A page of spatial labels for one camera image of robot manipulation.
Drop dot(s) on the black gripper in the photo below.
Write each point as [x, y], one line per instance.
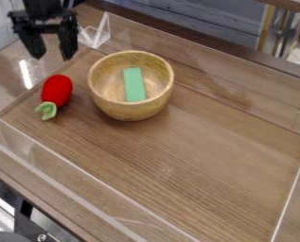
[32, 26]

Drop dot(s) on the green rectangular block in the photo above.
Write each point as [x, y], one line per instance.
[135, 84]

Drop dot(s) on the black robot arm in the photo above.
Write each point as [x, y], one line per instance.
[42, 8]

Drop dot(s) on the gold metal frame background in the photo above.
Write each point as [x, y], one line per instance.
[281, 31]

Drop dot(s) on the clear acrylic corner bracket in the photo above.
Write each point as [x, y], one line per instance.
[95, 36]

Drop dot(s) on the red plush strawberry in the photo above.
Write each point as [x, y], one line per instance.
[57, 90]

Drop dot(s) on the black table leg frame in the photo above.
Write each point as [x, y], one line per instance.
[25, 226]

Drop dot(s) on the clear acrylic tray wall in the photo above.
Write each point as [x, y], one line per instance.
[97, 212]

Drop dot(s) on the wooden bowl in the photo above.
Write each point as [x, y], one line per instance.
[105, 81]

